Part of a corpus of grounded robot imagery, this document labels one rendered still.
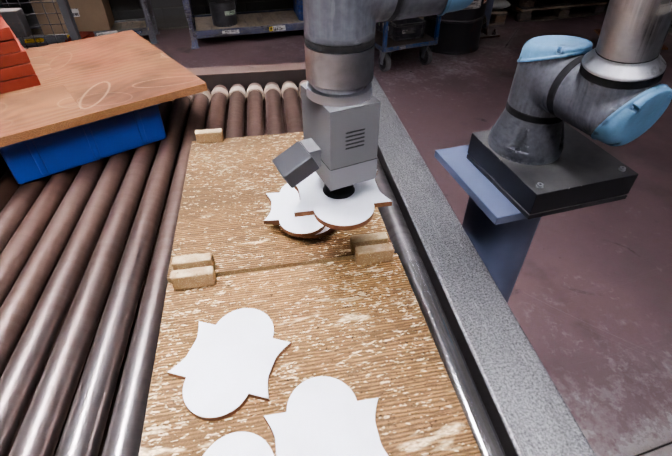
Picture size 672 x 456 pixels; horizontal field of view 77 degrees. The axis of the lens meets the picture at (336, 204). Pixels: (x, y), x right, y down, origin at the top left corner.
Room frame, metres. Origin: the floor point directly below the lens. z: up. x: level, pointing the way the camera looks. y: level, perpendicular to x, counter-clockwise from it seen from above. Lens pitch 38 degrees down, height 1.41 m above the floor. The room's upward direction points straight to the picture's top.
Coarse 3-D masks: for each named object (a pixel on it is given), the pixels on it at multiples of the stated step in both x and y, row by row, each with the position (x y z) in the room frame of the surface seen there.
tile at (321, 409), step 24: (312, 384) 0.25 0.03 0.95; (336, 384) 0.25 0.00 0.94; (288, 408) 0.23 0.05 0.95; (312, 408) 0.23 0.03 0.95; (336, 408) 0.23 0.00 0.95; (360, 408) 0.23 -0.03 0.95; (288, 432) 0.20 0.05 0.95; (312, 432) 0.20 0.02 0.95; (336, 432) 0.20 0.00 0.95; (360, 432) 0.20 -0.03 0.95
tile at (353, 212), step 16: (304, 192) 0.45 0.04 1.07; (320, 192) 0.45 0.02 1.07; (368, 192) 0.45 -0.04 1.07; (304, 208) 0.42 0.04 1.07; (320, 208) 0.42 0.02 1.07; (336, 208) 0.42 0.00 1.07; (352, 208) 0.42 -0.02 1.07; (368, 208) 0.42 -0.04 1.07; (336, 224) 0.39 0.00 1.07; (352, 224) 0.39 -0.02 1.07
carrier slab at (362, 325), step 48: (192, 288) 0.40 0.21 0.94; (240, 288) 0.40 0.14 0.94; (288, 288) 0.40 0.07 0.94; (336, 288) 0.40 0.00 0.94; (384, 288) 0.40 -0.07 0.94; (192, 336) 0.32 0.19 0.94; (288, 336) 0.32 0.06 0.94; (336, 336) 0.32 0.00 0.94; (384, 336) 0.32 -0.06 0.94; (288, 384) 0.26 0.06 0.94; (384, 384) 0.26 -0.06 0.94; (432, 384) 0.26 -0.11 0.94; (144, 432) 0.21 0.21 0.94; (192, 432) 0.21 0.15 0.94; (384, 432) 0.21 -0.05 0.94; (432, 432) 0.21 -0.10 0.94
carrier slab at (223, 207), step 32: (192, 160) 0.75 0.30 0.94; (224, 160) 0.75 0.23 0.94; (256, 160) 0.75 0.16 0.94; (192, 192) 0.64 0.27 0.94; (224, 192) 0.64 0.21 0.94; (256, 192) 0.64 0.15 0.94; (192, 224) 0.55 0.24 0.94; (224, 224) 0.55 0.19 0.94; (256, 224) 0.55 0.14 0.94; (224, 256) 0.47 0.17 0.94; (256, 256) 0.47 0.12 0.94; (288, 256) 0.47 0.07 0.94; (320, 256) 0.47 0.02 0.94; (352, 256) 0.47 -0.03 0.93
